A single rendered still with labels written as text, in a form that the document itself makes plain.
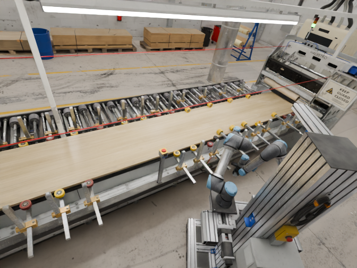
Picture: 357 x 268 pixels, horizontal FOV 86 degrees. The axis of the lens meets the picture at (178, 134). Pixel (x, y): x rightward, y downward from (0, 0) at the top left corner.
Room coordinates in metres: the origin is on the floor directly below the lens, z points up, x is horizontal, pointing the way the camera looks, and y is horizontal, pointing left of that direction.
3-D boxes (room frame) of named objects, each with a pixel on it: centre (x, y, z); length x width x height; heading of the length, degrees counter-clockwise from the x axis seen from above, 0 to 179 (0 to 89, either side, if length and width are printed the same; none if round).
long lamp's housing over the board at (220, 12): (1.86, -0.08, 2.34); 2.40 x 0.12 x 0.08; 129
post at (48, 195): (0.68, 0.88, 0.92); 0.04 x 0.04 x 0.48; 39
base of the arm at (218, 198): (1.00, -0.53, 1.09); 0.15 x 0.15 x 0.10
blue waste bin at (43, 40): (5.21, 4.30, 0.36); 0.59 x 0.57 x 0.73; 36
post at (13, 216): (0.52, 1.08, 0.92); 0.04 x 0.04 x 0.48; 39
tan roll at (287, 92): (3.66, -1.99, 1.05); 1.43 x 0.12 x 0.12; 39
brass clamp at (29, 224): (0.54, 1.06, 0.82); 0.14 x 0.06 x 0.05; 129
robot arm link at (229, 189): (1.00, -0.53, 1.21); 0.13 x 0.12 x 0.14; 72
